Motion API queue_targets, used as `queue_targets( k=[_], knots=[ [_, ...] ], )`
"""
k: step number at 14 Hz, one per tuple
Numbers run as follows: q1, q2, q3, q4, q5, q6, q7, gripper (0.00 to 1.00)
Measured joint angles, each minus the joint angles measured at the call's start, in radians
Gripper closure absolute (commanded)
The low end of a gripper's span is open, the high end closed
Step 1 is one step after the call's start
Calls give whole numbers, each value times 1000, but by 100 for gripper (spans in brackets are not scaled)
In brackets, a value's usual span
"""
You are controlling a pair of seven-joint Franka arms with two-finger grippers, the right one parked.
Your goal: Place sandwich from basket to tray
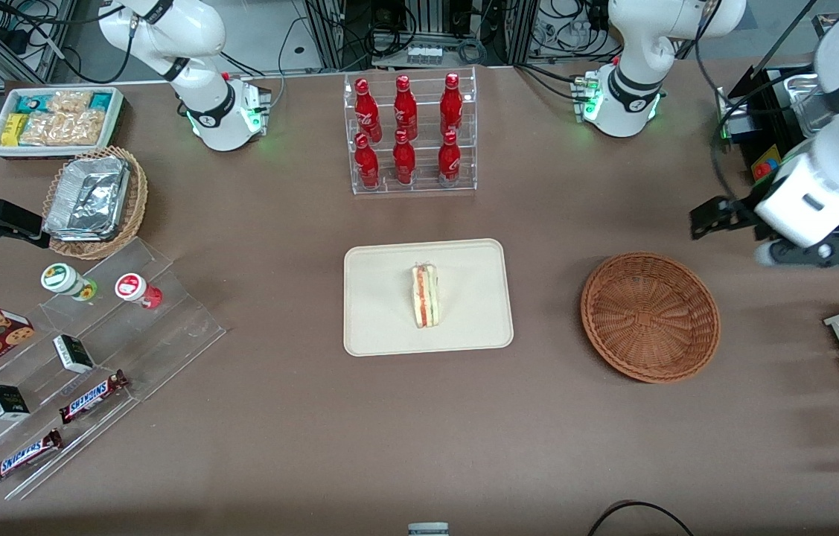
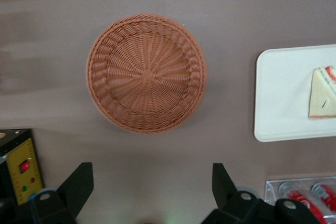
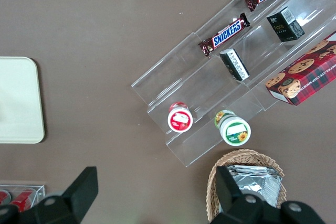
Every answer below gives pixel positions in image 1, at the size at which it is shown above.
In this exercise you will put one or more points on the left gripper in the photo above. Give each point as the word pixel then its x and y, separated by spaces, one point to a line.
pixel 739 209

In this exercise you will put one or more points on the triangle sandwich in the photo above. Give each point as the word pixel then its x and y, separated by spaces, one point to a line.
pixel 425 298

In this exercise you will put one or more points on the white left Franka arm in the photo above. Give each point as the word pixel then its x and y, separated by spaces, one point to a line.
pixel 635 67

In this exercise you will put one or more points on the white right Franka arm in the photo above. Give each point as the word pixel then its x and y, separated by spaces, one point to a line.
pixel 196 45

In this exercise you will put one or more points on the aluminium foil tray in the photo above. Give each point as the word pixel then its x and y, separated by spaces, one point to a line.
pixel 88 197

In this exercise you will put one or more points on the silver metal tray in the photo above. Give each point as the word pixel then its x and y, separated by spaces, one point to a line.
pixel 806 104

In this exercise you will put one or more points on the light oval wicker basket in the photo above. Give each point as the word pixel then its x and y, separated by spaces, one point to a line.
pixel 135 201

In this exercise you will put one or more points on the round brown wicker basket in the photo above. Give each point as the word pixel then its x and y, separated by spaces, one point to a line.
pixel 613 335

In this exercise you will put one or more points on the cream rectangular tray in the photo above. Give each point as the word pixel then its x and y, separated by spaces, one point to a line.
pixel 382 298

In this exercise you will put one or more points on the green lid white cup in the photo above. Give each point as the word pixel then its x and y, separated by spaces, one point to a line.
pixel 62 279

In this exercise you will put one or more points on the black hot food display case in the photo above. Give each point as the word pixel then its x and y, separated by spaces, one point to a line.
pixel 741 126

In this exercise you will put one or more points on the yellow snack packet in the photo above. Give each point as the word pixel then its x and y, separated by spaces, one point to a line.
pixel 14 129

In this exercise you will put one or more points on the clear bag of fried snacks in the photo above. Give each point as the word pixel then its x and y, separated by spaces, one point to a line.
pixel 69 102
pixel 43 129
pixel 84 126

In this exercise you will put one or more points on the teal snack packet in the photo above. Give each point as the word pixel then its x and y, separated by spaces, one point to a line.
pixel 102 100
pixel 32 104

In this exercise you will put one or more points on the small black box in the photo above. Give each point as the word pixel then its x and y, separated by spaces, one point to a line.
pixel 74 353
pixel 6 402

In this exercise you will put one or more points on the red lid white cup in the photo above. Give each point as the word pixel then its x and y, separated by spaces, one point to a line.
pixel 132 288

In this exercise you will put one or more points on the brown Snickers bar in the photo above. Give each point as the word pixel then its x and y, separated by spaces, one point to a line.
pixel 91 397
pixel 23 456

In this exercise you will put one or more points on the clear acrylic stepped stand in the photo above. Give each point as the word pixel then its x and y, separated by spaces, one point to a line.
pixel 181 327

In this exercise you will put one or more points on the red cola bottle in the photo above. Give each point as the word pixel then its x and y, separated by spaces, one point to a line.
pixel 406 108
pixel 404 160
pixel 451 104
pixel 367 164
pixel 449 160
pixel 367 112

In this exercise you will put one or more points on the clear acrylic bottle rack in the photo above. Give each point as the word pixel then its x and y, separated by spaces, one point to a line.
pixel 423 187

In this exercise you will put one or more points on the white power strip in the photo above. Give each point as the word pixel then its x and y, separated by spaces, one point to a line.
pixel 424 55

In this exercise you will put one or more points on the small grey device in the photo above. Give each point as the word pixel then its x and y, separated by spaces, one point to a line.
pixel 428 529

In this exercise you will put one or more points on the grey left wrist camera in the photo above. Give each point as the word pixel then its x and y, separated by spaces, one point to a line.
pixel 836 253

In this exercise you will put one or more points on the aluminium frame rack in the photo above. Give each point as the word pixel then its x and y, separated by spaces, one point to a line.
pixel 17 45

